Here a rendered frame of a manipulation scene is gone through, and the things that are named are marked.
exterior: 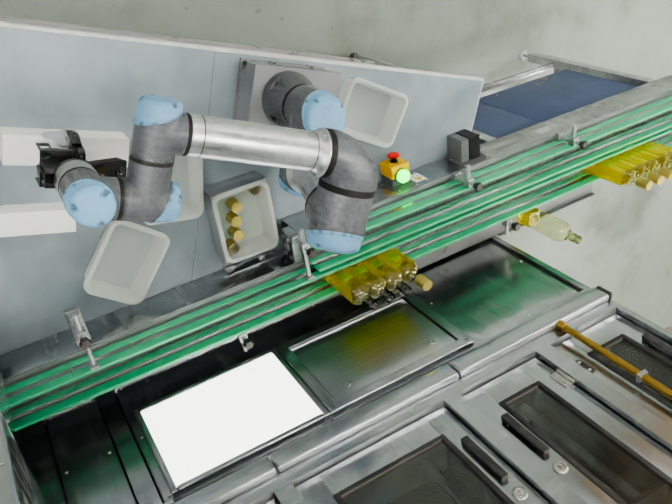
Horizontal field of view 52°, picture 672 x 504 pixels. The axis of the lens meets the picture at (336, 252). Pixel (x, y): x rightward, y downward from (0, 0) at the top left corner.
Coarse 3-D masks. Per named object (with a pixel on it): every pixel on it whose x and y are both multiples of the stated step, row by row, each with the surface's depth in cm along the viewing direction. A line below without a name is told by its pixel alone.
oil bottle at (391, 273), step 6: (372, 258) 209; (378, 258) 209; (372, 264) 206; (378, 264) 206; (384, 264) 206; (390, 264) 205; (378, 270) 203; (384, 270) 203; (390, 270) 202; (396, 270) 202; (384, 276) 201; (390, 276) 200; (396, 276) 200; (402, 276) 202; (390, 282) 200; (390, 288) 201
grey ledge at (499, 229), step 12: (576, 192) 259; (588, 192) 263; (552, 204) 255; (564, 204) 258; (516, 216) 247; (492, 228) 243; (504, 228) 247; (468, 240) 240; (480, 240) 243; (432, 252) 233; (444, 252) 236; (456, 252) 239; (420, 264) 233
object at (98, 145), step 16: (0, 128) 134; (16, 128) 136; (32, 128) 138; (0, 144) 134; (16, 144) 132; (32, 144) 133; (96, 144) 140; (112, 144) 141; (128, 144) 143; (16, 160) 133; (32, 160) 135
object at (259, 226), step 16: (224, 192) 190; (240, 192) 200; (224, 208) 199; (256, 208) 204; (272, 208) 199; (224, 224) 201; (256, 224) 207; (272, 224) 201; (224, 240) 195; (240, 240) 206; (256, 240) 207; (272, 240) 205; (224, 256) 198; (240, 256) 201
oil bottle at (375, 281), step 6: (354, 264) 208; (360, 264) 207; (366, 264) 207; (354, 270) 205; (360, 270) 205; (366, 270) 204; (372, 270) 204; (360, 276) 202; (366, 276) 201; (372, 276) 201; (378, 276) 201; (366, 282) 199; (372, 282) 198; (378, 282) 198; (384, 282) 199; (372, 288) 198; (378, 288) 198; (372, 294) 199
